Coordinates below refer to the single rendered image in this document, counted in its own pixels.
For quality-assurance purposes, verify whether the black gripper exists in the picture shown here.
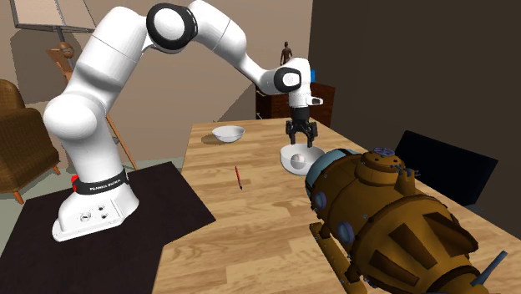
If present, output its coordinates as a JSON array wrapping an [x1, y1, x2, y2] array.
[[286, 107, 319, 149]]

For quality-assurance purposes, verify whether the white bowl holding ball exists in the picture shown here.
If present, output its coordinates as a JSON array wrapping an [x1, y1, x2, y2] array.
[[279, 142, 326, 177]]

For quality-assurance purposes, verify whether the dark wooden dresser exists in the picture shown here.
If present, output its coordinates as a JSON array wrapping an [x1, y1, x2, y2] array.
[[255, 40, 337, 129]]

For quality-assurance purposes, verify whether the empty white bowl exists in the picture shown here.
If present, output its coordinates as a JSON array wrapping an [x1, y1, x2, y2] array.
[[211, 124, 246, 144]]

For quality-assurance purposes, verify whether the wooden table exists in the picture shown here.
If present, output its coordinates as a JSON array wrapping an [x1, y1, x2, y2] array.
[[151, 117, 521, 294]]

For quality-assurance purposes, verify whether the brown submarine model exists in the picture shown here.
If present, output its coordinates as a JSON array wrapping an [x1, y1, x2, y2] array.
[[304, 146, 510, 294]]

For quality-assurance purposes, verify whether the black open laptop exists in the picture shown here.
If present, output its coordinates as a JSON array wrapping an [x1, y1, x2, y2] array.
[[393, 129, 500, 213]]

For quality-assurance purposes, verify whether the black robot stand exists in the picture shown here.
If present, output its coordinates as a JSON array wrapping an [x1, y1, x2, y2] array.
[[0, 160, 217, 294]]

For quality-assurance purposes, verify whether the brown armchair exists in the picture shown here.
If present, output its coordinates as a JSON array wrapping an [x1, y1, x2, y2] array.
[[0, 79, 63, 205]]

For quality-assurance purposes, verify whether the wooden easel with canvas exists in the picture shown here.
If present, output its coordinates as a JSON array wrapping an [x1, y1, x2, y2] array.
[[8, 0, 139, 171]]

